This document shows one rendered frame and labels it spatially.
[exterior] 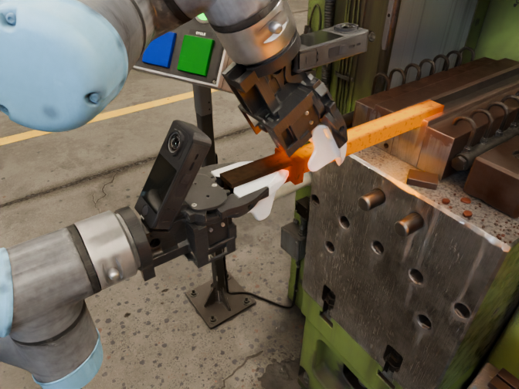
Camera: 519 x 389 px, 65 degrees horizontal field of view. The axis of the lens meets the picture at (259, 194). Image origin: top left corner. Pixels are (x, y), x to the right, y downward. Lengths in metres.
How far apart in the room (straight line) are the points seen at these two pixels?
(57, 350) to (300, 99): 0.36
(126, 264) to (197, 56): 0.57
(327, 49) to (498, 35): 0.74
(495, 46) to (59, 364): 1.08
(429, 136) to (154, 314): 1.24
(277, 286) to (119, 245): 1.30
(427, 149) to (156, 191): 0.45
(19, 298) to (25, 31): 0.25
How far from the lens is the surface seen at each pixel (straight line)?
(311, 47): 0.46
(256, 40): 0.40
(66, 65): 0.25
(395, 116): 0.67
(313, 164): 0.52
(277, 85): 0.45
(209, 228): 0.47
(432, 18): 1.00
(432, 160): 0.71
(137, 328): 1.63
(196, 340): 1.56
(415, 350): 0.86
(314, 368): 1.30
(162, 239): 0.46
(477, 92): 0.88
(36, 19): 0.25
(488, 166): 0.66
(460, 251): 0.67
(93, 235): 0.43
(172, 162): 0.42
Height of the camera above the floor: 1.29
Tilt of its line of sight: 37 degrees down
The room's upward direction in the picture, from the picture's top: straight up
